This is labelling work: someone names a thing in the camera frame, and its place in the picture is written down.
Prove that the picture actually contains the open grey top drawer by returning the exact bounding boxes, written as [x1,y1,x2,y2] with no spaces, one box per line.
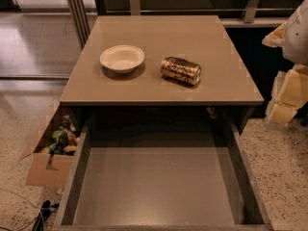
[53,122,273,231]

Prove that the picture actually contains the grey cabinet with top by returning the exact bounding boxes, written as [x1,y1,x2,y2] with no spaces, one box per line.
[60,15,264,130]

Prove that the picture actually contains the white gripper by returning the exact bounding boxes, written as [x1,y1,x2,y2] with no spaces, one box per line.
[262,22,308,126]

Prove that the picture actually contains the metal railing with wood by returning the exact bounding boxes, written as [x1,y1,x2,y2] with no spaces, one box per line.
[67,0,303,44]

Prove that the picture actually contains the orange soda can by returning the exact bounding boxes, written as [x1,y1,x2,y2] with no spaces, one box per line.
[161,57,201,86]

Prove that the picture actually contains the cardboard box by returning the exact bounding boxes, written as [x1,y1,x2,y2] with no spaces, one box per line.
[19,101,80,188]

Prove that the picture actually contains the white paper bowl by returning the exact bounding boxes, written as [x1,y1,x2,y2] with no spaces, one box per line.
[100,45,145,74]

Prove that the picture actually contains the black cables on floor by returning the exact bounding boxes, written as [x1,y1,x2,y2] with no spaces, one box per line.
[0,188,61,231]

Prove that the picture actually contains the snack items in box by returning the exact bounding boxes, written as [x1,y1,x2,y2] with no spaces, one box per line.
[39,115,79,156]

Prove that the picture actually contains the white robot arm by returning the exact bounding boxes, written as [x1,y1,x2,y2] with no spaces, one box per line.
[262,0,308,127]

